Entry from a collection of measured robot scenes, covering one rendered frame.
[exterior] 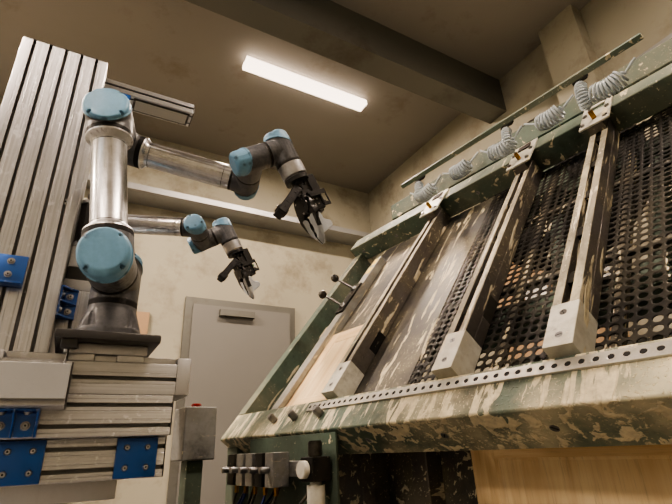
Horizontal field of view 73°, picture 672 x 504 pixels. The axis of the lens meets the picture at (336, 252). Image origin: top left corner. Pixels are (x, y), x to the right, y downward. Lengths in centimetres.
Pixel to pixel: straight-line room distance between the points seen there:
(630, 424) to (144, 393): 99
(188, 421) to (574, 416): 130
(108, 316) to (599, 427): 106
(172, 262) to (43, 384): 370
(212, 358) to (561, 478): 368
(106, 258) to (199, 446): 90
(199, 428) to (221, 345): 276
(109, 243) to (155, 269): 352
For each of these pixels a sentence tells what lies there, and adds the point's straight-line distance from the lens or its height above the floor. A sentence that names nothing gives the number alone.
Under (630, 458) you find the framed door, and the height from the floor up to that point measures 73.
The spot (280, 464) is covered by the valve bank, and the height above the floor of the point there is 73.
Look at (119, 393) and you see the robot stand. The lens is 121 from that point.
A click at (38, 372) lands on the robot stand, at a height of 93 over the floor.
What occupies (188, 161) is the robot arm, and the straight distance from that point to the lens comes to 145.
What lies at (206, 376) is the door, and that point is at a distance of 446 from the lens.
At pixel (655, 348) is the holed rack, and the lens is 90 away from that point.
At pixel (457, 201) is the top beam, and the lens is 214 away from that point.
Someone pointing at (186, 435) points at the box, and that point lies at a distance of 180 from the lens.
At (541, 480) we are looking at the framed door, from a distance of 123.
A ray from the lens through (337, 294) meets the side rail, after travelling 234.
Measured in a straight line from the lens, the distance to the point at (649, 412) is 87.
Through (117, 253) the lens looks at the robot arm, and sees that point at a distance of 114.
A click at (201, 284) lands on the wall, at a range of 470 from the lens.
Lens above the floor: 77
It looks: 23 degrees up
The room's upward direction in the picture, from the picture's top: 3 degrees counter-clockwise
